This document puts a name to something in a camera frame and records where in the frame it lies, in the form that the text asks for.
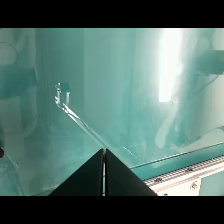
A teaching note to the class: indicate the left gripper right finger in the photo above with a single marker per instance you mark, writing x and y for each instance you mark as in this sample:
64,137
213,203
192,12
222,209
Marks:
123,181

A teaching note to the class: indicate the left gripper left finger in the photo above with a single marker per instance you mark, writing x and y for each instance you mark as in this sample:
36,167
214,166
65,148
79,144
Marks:
86,180

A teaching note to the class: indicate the silver frame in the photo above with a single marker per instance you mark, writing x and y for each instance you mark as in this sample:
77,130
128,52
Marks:
186,176

